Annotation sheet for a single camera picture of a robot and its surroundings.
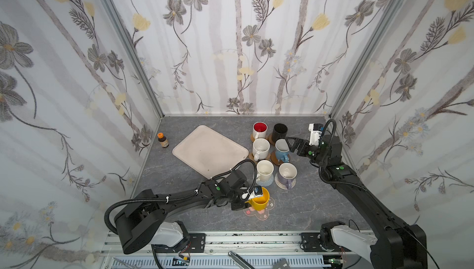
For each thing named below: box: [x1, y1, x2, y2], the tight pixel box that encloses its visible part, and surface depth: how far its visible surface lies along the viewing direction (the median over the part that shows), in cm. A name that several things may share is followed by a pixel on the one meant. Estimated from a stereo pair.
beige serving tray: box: [172, 124, 250, 180], surface depth 106 cm
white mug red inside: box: [252, 121, 268, 140], surface depth 107 cm
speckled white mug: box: [252, 137, 271, 162], surface depth 98 cm
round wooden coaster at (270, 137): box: [265, 132, 276, 147], surface depth 111 cm
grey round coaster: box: [255, 174, 275, 187], surface depth 92 cm
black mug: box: [272, 122, 289, 144], surface depth 103 cm
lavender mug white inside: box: [277, 162, 298, 190], surface depth 89 cm
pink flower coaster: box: [243, 197, 276, 221], surface depth 84 cm
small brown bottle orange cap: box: [157, 132, 170, 149], surface depth 102 cm
